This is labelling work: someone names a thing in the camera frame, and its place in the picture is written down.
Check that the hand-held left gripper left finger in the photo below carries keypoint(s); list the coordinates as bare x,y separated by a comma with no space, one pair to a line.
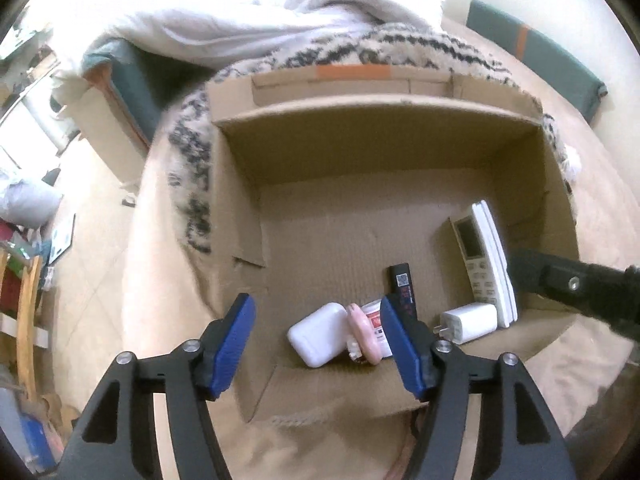
232,345

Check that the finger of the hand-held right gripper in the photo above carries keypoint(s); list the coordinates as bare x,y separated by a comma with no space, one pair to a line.
575,285

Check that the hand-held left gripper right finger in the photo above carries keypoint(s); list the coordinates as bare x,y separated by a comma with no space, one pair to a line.
400,350

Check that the pink rounded case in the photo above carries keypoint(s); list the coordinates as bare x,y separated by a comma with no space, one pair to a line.
362,332

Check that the white jar with red label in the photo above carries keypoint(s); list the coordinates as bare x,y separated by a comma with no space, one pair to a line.
375,312

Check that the black stick device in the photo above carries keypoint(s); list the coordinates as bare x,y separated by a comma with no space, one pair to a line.
402,285

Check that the plain white remote control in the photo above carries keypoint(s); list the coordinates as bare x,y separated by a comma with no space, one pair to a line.
502,280

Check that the white charger plug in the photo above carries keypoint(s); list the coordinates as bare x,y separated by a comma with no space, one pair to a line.
470,322

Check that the white earbuds case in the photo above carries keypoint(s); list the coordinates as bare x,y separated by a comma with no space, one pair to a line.
317,335

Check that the brown cardboard box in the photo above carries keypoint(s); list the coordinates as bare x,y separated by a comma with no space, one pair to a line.
350,210

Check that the bed with tan sheet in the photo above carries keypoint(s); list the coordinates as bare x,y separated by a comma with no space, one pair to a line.
165,280

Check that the white blanket tassel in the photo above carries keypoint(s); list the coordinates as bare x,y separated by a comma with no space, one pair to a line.
572,162

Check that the black and white patterned blanket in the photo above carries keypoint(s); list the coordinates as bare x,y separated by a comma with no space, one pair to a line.
192,160

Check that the bathroom scale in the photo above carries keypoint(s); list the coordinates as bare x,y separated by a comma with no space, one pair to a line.
62,240

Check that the wooden chair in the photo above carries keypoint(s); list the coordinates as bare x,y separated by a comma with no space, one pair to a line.
27,330

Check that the teal cushion with orange stripe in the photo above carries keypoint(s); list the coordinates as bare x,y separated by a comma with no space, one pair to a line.
135,90
545,55

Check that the grey stuffed bag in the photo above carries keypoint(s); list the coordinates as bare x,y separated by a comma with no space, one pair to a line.
27,200

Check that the cream bed footboard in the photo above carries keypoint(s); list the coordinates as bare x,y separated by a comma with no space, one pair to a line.
100,130

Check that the white duvet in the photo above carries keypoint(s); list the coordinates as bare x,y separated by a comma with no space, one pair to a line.
225,30

